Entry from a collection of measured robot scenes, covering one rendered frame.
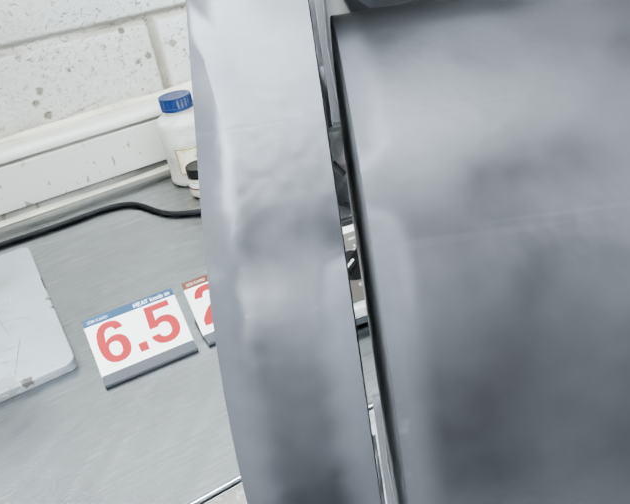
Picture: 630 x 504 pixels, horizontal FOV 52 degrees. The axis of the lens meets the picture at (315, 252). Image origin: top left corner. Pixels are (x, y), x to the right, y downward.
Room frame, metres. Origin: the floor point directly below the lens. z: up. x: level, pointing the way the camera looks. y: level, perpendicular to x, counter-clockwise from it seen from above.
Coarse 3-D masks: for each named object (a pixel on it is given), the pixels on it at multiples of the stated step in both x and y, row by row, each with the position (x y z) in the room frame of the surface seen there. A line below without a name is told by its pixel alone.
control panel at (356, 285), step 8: (352, 232) 0.56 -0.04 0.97; (344, 240) 0.55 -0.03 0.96; (352, 240) 0.55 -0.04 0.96; (352, 248) 0.54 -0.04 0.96; (352, 280) 0.51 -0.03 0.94; (360, 280) 0.51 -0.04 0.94; (352, 288) 0.50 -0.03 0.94; (360, 288) 0.50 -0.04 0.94; (352, 296) 0.49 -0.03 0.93; (360, 296) 0.49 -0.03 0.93
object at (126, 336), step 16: (160, 304) 0.54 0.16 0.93; (112, 320) 0.52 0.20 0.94; (128, 320) 0.52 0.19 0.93; (144, 320) 0.52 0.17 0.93; (160, 320) 0.52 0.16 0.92; (176, 320) 0.52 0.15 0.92; (96, 336) 0.51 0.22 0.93; (112, 336) 0.51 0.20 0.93; (128, 336) 0.51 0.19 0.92; (144, 336) 0.51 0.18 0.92; (160, 336) 0.51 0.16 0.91; (176, 336) 0.51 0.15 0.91; (96, 352) 0.50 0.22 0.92; (112, 352) 0.50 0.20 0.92; (128, 352) 0.50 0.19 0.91; (144, 352) 0.50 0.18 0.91
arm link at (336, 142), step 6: (330, 132) 0.38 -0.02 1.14; (336, 132) 0.36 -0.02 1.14; (330, 138) 0.38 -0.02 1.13; (336, 138) 0.36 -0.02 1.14; (330, 144) 0.38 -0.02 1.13; (336, 144) 0.37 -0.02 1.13; (342, 144) 0.36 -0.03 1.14; (336, 150) 0.37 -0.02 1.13; (342, 150) 0.36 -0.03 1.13; (336, 156) 0.37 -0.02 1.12; (342, 156) 0.36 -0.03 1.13; (342, 162) 0.37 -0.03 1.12; (342, 168) 0.37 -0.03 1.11
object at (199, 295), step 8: (192, 288) 0.55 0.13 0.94; (200, 288) 0.55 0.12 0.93; (208, 288) 0.55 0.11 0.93; (192, 296) 0.54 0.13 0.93; (200, 296) 0.55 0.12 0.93; (208, 296) 0.55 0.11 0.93; (200, 304) 0.54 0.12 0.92; (208, 304) 0.54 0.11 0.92; (200, 312) 0.53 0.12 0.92; (208, 312) 0.53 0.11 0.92; (200, 320) 0.53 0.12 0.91; (208, 320) 0.53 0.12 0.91
